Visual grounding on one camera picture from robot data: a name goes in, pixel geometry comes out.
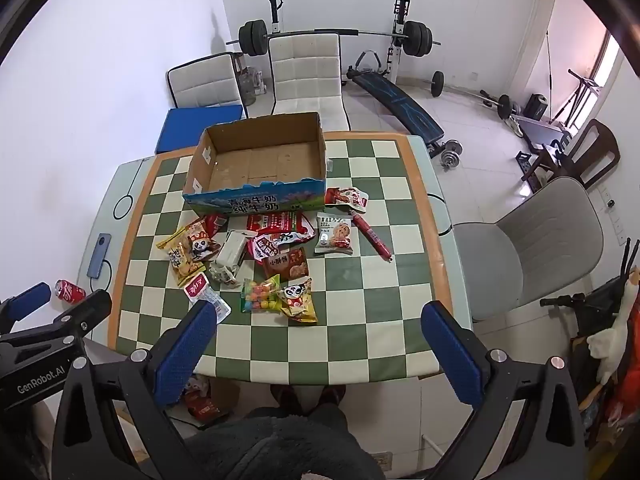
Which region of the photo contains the red soda can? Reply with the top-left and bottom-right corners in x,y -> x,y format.
55,280 -> 87,305

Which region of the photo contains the yellow biscuit snack packet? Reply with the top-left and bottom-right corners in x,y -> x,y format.
156,227 -> 206,286

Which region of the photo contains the small red white snack packet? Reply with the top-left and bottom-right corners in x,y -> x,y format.
325,186 -> 369,211

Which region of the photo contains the orange panda snack packet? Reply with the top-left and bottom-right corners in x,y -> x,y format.
185,217 -> 222,262

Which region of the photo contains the curl bar with weights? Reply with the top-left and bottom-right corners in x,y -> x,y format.
430,71 -> 521,121

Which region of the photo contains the red snack packet white print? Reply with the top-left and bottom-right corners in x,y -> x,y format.
246,210 -> 305,233

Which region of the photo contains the brown biscuit snack packet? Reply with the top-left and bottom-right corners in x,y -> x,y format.
265,247 -> 309,282

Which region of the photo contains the person's left shoe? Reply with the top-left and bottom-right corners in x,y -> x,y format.
270,385 -> 301,413

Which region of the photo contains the grey cookie snack packet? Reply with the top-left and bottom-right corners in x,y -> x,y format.
314,212 -> 354,256

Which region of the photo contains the grey shell chair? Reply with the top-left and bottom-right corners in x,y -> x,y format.
452,176 -> 618,323

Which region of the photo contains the clear red label snack packet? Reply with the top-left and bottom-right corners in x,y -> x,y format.
182,272 -> 232,321

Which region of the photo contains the red white duck snack packet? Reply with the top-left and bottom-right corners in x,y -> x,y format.
248,229 -> 317,262

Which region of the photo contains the colourful candy packet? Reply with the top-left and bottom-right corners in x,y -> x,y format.
240,275 -> 282,314

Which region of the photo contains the blue phone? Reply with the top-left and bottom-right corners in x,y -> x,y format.
86,233 -> 112,279

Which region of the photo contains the white padded chair black frame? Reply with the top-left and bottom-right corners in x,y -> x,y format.
166,52 -> 249,121

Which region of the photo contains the white silver snack packet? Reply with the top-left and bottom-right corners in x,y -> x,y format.
209,230 -> 249,288

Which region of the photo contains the blue folded mat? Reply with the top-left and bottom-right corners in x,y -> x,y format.
155,105 -> 244,156

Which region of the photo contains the black barbell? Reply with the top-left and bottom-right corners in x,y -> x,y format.
225,19 -> 442,58

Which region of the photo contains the printed blue cardboard box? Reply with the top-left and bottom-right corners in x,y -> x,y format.
181,112 -> 328,217

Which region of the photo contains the black metal stand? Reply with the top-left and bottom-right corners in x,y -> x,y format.
555,69 -> 601,126

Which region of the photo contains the white goose plush toy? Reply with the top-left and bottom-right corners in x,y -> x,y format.
587,267 -> 640,386

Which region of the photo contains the red sausage stick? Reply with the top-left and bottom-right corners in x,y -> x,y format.
350,210 -> 394,262

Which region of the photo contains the small dark red snack packet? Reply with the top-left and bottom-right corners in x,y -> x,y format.
202,212 -> 230,236

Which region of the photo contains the small metal dumbbell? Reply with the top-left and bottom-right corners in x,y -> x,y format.
440,140 -> 463,168

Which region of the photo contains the red packet on floor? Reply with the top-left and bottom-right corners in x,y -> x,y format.
182,377 -> 221,421

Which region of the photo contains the barbell on rack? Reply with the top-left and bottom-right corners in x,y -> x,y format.
267,0 -> 416,86

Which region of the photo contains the dark wooden chair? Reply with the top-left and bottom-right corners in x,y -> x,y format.
517,119 -> 621,191

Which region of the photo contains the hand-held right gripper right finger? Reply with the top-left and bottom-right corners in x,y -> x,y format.
420,301 -> 588,480

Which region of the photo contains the person's shoe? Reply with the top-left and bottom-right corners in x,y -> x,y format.
317,385 -> 346,411
270,385 -> 301,413

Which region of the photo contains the person's dark fleece clothing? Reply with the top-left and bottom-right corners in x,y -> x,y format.
185,402 -> 386,480

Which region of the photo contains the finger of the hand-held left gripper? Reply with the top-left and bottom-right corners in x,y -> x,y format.
0,282 -> 52,335
30,289 -> 113,350

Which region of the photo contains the black sit-up bench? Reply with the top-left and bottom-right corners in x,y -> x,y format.
346,50 -> 447,143

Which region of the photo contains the yellow panda snack packet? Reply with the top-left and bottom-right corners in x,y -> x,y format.
277,278 -> 319,324

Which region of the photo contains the person's right shoe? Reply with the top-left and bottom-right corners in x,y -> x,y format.
317,385 -> 346,411

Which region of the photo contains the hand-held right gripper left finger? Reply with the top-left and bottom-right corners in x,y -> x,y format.
52,300 -> 218,480

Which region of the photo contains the clear water jug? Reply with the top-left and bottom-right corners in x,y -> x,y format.
235,55 -> 266,106

